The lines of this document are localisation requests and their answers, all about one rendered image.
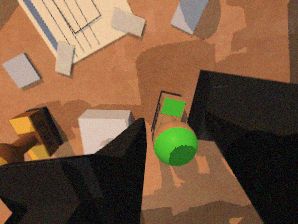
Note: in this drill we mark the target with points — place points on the cream inspection card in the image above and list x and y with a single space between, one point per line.
75 28

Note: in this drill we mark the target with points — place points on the white block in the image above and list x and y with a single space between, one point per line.
99 127

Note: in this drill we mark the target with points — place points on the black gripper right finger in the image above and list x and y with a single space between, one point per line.
264 159

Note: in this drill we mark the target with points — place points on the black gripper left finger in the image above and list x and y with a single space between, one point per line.
112 179

